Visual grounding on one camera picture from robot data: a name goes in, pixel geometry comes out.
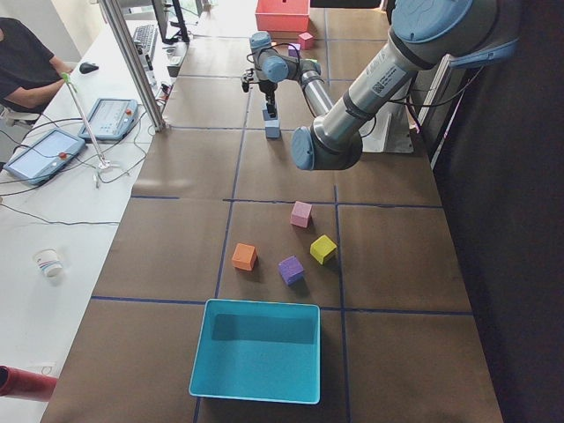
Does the pink foam block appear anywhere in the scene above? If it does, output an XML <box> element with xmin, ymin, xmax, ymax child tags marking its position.
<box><xmin>290</xmin><ymin>201</ymin><xmax>313</xmax><ymax>228</ymax></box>

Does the magenta foam block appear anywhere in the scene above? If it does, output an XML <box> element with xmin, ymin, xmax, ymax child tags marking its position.
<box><xmin>298</xmin><ymin>32</ymin><xmax>315</xmax><ymax>50</ymax></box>

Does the light blue block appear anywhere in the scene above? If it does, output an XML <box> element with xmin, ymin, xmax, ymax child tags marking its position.
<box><xmin>264</xmin><ymin>119</ymin><xmax>281</xmax><ymax>139</ymax></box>
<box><xmin>263</xmin><ymin>108</ymin><xmax>278</xmax><ymax>122</ymax></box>

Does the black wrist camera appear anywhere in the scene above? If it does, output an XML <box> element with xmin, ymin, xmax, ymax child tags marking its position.
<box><xmin>241</xmin><ymin>68</ymin><xmax>260</xmax><ymax>93</ymax></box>

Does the purple foam block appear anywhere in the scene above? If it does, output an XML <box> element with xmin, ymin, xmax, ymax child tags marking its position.
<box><xmin>278</xmin><ymin>256</ymin><xmax>304</xmax><ymax>286</ymax></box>
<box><xmin>287</xmin><ymin>43</ymin><xmax>301</xmax><ymax>58</ymax></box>

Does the teach pendant far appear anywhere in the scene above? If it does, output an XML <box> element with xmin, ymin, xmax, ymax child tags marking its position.
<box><xmin>87</xmin><ymin>98</ymin><xmax>138</xmax><ymax>143</ymax></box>

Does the purple foam block left side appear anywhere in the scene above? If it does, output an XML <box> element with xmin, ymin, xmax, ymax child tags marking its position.
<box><xmin>278</xmin><ymin>256</ymin><xmax>304</xmax><ymax>286</ymax></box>

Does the red cylinder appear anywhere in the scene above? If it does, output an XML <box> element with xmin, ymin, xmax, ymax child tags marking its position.
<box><xmin>1</xmin><ymin>366</ymin><xmax>58</xmax><ymax>402</ymax></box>

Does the computer mouse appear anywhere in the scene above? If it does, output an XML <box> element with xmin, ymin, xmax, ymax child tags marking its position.
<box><xmin>78</xmin><ymin>62</ymin><xmax>99</xmax><ymax>74</ymax></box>

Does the orange foam block left side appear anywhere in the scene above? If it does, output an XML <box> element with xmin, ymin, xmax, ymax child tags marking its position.
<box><xmin>231</xmin><ymin>243</ymin><xmax>257</xmax><ymax>271</ymax></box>

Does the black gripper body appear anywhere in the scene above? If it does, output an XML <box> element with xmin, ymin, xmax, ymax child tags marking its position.
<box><xmin>258</xmin><ymin>79</ymin><xmax>278</xmax><ymax>95</ymax></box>

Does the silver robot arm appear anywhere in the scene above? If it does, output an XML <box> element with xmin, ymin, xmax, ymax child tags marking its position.
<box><xmin>249</xmin><ymin>1</ymin><xmax>522</xmax><ymax>171</ymax></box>

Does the paper cup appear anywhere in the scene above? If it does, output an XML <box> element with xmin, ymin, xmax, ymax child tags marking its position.
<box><xmin>33</xmin><ymin>249</ymin><xmax>63</xmax><ymax>278</ymax></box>

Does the teal plastic bin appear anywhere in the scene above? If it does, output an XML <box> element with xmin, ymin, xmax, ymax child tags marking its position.
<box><xmin>189</xmin><ymin>299</ymin><xmax>321</xmax><ymax>404</ymax></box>

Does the pink plastic bin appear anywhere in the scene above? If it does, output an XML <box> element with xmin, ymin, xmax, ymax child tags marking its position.
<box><xmin>255</xmin><ymin>0</ymin><xmax>310</xmax><ymax>33</ymax></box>

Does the aluminium frame post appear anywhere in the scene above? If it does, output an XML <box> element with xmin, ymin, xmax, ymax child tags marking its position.
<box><xmin>99</xmin><ymin>0</ymin><xmax>166</xmax><ymax>132</ymax></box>

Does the teach pendant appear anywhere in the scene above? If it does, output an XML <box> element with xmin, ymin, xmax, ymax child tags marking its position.
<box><xmin>4</xmin><ymin>129</ymin><xmax>85</xmax><ymax>185</ymax></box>
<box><xmin>87</xmin><ymin>98</ymin><xmax>138</xmax><ymax>143</ymax></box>

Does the teach pendant near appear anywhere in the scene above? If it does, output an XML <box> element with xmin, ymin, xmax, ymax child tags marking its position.
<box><xmin>4</xmin><ymin>129</ymin><xmax>85</xmax><ymax>185</ymax></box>

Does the white mounting post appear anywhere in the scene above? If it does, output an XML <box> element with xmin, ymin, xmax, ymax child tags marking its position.
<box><xmin>360</xmin><ymin>103</ymin><xmax>413</xmax><ymax>154</ymax></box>

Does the purple foam block right side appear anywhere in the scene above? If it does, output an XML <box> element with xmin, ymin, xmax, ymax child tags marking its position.
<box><xmin>287</xmin><ymin>43</ymin><xmax>301</xmax><ymax>58</ymax></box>

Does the keyboard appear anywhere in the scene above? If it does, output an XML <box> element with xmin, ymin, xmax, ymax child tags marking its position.
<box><xmin>132</xmin><ymin>24</ymin><xmax>158</xmax><ymax>60</ymax></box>

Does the person in black shirt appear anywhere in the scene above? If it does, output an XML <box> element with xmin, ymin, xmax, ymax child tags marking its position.
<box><xmin>1</xmin><ymin>17</ymin><xmax>73</xmax><ymax>114</ymax></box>

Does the yellow foam block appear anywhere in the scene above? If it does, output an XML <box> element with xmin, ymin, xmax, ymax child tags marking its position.
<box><xmin>309</xmin><ymin>234</ymin><xmax>338</xmax><ymax>265</ymax></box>

